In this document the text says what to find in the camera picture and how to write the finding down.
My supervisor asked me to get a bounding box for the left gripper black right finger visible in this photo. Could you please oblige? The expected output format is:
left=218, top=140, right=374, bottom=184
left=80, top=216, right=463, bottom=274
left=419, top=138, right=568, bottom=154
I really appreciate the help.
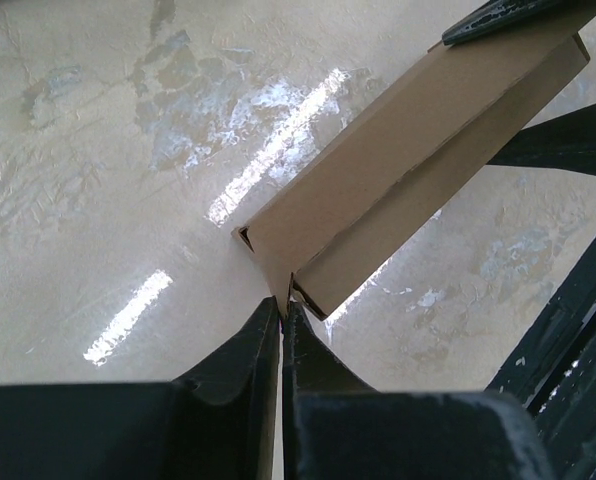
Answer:
left=282, top=303, right=553, bottom=479

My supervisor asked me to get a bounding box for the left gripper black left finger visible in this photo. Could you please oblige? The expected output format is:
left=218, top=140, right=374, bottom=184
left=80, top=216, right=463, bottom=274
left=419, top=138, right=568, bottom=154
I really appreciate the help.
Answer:
left=0, top=298, right=280, bottom=479

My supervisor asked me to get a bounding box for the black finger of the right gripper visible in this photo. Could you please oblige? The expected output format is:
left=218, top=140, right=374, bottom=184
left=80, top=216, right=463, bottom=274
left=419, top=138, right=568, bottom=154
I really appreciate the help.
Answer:
left=489, top=103, right=596, bottom=174
left=441, top=0, right=563, bottom=46

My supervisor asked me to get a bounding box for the brown cardboard box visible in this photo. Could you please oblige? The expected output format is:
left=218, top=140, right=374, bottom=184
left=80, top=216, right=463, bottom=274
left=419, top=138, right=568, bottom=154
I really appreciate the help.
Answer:
left=238, top=1, right=596, bottom=318

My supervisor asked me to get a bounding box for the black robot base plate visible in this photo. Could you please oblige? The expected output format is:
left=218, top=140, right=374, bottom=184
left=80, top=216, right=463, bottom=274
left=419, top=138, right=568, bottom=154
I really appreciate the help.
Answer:
left=488, top=237, right=596, bottom=479

